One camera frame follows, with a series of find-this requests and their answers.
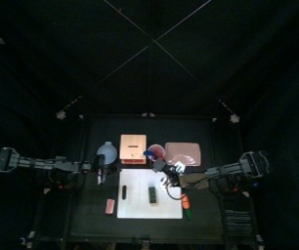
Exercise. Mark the pink square plate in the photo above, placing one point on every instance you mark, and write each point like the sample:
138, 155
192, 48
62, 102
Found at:
184, 151

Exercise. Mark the orange toy carrot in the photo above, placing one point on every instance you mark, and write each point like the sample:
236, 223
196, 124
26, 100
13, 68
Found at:
185, 201

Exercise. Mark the white cutting board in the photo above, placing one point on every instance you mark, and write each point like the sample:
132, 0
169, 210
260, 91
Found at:
137, 208

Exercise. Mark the wooden box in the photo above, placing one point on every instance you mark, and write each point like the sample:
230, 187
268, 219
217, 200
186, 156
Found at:
132, 146

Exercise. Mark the light blue bowl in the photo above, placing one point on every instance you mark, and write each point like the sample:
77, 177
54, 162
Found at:
105, 153

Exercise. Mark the red pink bowl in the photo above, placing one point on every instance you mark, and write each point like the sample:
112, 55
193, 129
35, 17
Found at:
157, 150

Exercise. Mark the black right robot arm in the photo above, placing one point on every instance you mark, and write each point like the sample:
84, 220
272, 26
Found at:
229, 168

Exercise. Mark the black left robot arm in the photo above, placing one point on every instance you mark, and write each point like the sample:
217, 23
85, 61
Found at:
33, 162

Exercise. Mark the pink sushi piece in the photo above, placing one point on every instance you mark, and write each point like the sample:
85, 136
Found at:
109, 206

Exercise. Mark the dark green sushi roll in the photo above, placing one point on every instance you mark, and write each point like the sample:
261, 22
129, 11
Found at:
152, 195

